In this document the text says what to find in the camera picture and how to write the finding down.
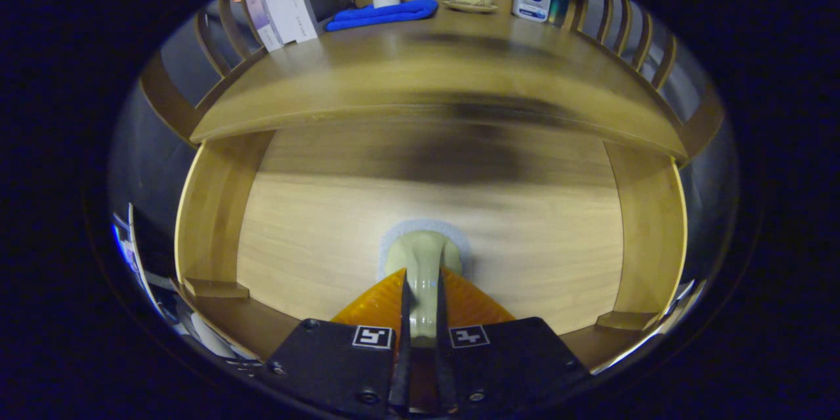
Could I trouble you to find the black backdrop cloth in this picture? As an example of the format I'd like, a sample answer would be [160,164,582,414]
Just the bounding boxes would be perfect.
[108,0,741,316]

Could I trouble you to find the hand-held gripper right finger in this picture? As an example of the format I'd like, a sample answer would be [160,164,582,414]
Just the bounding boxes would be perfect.
[434,268,591,415]

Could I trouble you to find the wooden countertop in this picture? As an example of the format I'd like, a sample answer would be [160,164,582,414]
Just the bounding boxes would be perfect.
[190,0,688,159]

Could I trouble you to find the thin pale purple book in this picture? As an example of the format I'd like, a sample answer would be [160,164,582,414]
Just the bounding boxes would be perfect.
[243,0,283,53]

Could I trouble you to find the wooden drawer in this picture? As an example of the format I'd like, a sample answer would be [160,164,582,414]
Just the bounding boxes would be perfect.
[174,125,690,375]

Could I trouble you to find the folded blue cloth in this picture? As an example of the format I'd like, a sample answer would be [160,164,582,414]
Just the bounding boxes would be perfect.
[325,0,439,32]

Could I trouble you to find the white bottle with blue cap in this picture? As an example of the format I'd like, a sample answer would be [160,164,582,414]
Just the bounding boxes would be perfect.
[512,0,552,23]

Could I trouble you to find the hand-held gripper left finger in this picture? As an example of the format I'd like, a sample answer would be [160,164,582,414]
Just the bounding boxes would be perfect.
[262,268,413,417]

